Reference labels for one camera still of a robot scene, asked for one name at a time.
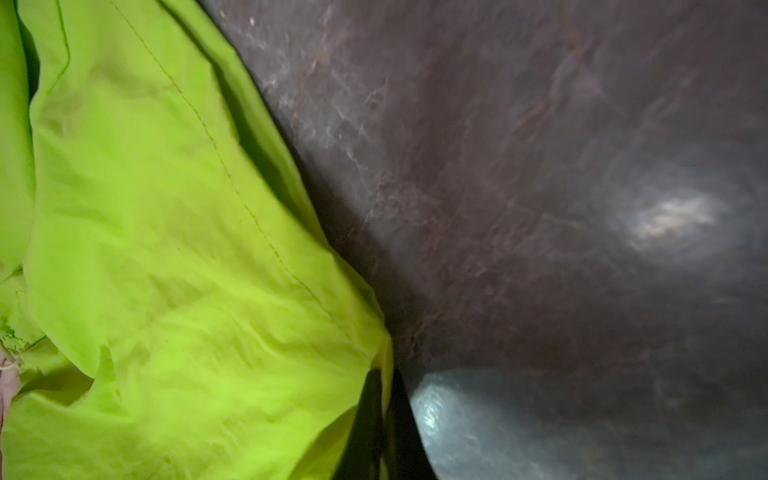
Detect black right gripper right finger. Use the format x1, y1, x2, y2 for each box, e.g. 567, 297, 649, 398
384, 370, 437, 480

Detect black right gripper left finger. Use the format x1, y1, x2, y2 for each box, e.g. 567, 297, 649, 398
332, 369, 384, 480

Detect lime green shorts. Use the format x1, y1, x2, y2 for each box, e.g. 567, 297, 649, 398
1, 1, 393, 479

